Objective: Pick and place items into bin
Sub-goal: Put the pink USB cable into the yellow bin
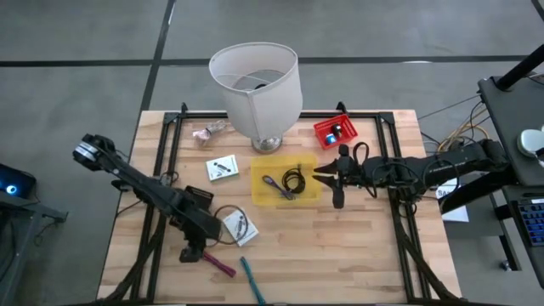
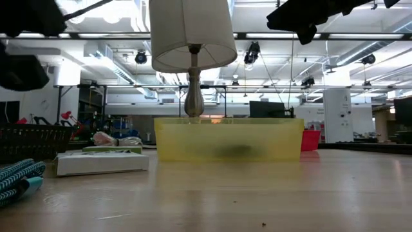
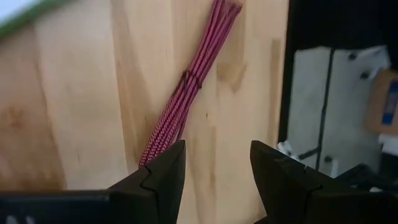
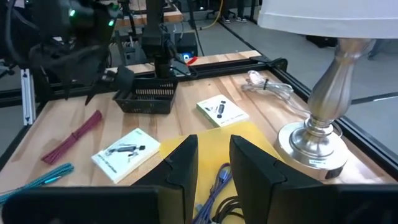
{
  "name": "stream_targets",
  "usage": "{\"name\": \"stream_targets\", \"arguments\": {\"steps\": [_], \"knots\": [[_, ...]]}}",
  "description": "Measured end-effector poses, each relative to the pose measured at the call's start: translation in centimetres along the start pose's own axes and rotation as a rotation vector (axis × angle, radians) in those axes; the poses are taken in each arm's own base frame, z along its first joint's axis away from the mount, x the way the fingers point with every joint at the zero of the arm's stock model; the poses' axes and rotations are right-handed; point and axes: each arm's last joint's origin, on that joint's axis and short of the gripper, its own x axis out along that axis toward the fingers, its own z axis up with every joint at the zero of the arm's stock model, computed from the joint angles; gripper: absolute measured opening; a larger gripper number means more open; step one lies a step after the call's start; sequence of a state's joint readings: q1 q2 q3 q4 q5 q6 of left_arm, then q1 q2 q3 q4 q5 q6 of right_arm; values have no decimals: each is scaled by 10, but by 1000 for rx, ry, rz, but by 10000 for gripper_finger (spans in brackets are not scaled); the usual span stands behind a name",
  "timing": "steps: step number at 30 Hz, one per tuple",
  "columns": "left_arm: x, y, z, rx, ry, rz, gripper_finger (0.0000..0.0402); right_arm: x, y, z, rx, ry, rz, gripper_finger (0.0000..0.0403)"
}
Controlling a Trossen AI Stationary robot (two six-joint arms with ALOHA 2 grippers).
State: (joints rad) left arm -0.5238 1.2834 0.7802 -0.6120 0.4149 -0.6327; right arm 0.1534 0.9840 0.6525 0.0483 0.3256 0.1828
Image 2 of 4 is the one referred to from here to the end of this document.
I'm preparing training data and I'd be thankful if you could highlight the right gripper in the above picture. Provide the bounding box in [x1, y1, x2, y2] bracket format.
[266, 0, 355, 45]

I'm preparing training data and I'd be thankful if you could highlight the flat green box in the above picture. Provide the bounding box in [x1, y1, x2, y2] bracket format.
[82, 145, 144, 155]

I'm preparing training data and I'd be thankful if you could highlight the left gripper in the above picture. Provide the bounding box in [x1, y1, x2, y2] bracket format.
[0, 53, 50, 92]

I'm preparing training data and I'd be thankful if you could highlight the dark large screen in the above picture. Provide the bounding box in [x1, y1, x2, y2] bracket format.
[393, 96, 412, 127]

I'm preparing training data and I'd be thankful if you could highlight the clear bagged white cable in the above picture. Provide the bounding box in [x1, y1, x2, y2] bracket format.
[116, 135, 144, 147]

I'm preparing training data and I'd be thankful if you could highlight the black plastic mesh basket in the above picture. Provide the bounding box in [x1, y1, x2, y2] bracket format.
[0, 124, 75, 164]

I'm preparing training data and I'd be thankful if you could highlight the table lamp with white shade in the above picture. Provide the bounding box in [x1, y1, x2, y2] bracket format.
[148, 0, 238, 119]

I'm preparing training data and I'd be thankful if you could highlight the red plastic mesh basket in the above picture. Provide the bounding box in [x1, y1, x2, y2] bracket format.
[301, 130, 322, 152]

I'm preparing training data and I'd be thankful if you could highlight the pink wrapped small item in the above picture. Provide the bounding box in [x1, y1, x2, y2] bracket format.
[92, 131, 119, 148]

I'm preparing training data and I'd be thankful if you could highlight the translucent yellow plastic bin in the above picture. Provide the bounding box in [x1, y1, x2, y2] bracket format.
[153, 117, 305, 163]

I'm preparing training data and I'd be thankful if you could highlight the white box with product print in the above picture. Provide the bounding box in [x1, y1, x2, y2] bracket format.
[53, 150, 151, 177]

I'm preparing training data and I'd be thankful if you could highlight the black wall screen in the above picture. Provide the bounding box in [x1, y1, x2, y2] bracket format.
[0, 101, 21, 124]

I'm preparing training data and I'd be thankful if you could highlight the black computer monitor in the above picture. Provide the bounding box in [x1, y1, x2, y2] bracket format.
[249, 101, 286, 119]

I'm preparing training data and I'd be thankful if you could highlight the teal braided cable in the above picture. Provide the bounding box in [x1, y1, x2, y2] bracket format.
[0, 157, 47, 208]

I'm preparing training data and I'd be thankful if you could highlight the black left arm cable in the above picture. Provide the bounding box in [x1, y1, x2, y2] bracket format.
[63, 0, 114, 21]

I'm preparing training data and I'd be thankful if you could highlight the red desk lamp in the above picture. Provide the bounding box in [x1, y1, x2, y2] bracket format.
[60, 110, 85, 131]

